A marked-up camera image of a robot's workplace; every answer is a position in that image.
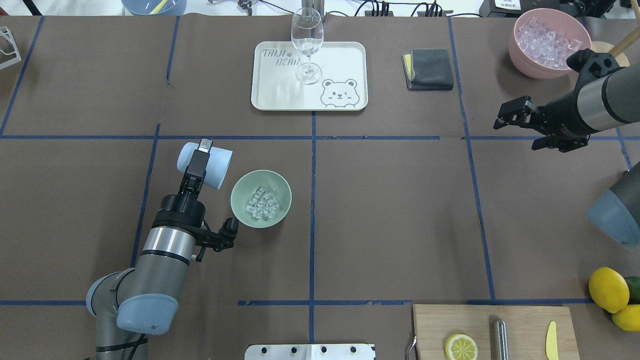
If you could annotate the wooden mug stand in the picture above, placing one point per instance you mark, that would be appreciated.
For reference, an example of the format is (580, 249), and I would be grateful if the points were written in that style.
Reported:
(618, 50)

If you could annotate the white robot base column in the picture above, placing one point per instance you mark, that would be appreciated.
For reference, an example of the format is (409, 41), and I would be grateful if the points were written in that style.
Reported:
(327, 351)

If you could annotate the grey folded cloth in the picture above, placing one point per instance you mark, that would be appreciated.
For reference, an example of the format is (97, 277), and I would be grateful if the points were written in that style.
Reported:
(428, 69)

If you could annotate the wooden cutting board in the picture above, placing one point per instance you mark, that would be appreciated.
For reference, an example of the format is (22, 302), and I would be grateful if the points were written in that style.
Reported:
(526, 330)

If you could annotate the green bowl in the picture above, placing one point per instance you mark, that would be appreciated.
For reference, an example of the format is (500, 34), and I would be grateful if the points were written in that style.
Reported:
(243, 189)

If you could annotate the pink bowl with ice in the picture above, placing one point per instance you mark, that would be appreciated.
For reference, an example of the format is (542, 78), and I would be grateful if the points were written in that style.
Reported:
(543, 39)

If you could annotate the lemon half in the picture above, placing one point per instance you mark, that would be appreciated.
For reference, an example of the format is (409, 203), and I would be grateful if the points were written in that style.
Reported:
(460, 346)

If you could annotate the yellow lemon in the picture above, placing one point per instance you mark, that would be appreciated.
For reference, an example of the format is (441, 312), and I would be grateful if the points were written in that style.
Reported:
(628, 318)
(608, 289)

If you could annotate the blue bowl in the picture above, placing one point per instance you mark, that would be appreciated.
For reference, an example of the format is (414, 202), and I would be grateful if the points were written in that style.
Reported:
(143, 7)

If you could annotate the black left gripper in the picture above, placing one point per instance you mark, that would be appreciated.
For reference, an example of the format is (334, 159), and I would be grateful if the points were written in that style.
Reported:
(179, 208)

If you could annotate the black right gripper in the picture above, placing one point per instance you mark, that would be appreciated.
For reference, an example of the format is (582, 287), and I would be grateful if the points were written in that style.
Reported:
(561, 114)

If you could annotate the clear wine glass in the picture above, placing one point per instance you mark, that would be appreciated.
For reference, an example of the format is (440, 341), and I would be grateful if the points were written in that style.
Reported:
(307, 36)

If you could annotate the green lime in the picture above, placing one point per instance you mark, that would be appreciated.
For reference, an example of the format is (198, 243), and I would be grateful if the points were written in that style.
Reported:
(633, 284)

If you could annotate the yellow plastic fork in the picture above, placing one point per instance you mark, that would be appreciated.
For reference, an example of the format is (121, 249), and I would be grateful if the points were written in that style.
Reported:
(158, 7)

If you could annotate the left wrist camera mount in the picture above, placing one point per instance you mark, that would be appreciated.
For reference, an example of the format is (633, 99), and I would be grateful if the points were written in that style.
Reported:
(220, 237)

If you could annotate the yellow plastic knife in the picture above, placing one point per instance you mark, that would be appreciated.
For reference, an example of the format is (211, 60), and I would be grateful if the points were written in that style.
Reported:
(551, 342)

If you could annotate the cream bear tray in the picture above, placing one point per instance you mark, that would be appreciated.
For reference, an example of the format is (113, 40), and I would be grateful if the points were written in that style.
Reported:
(334, 80)

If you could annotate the light blue plastic cup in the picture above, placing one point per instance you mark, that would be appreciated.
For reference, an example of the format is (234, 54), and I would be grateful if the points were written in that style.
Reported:
(212, 165)

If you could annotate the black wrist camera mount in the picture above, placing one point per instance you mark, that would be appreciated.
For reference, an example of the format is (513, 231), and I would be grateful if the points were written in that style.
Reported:
(587, 62)

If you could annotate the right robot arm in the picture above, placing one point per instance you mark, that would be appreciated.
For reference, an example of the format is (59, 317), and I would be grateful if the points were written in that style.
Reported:
(591, 115)

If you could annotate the white wire cup rack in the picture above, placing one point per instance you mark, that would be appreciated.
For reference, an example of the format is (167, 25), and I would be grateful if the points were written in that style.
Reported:
(9, 51)

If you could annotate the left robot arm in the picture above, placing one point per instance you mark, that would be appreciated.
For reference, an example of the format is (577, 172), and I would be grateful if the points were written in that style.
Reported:
(132, 304)

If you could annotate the ice cubes in green bowl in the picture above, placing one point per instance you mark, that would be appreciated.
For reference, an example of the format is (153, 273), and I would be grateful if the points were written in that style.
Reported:
(262, 205)

